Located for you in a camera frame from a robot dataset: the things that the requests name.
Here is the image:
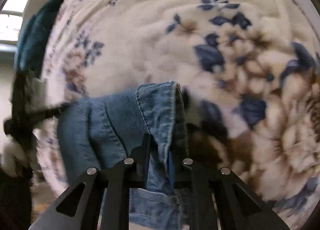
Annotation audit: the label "blue denim jeans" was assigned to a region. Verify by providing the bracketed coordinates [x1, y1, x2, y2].
[57, 82, 188, 229]

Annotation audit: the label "pale green folded pants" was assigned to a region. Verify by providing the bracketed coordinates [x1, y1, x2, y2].
[30, 78, 47, 111]

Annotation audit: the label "teal folded duvet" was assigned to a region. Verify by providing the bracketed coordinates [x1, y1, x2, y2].
[14, 0, 64, 78]

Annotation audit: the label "floral bed blanket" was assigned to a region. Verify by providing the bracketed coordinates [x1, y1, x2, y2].
[37, 0, 319, 229]

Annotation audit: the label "window with white frame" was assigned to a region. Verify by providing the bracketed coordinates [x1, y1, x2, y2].
[1, 0, 28, 53]

